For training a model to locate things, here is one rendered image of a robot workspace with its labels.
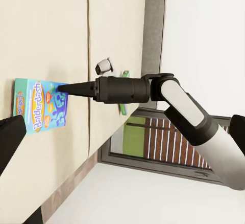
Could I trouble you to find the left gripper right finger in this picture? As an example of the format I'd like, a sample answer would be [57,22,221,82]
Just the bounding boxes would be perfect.
[229,115,245,155]

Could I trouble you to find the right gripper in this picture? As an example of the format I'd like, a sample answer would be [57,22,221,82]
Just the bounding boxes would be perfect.
[58,76,134,104]

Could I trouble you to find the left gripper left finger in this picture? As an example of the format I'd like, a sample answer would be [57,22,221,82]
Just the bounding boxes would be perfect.
[0,115,27,176]

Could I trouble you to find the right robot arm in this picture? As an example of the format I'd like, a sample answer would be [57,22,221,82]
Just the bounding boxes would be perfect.
[58,57,245,191]

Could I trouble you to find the board game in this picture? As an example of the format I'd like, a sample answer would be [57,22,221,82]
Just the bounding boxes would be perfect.
[120,70,130,116]
[13,78,68,135]

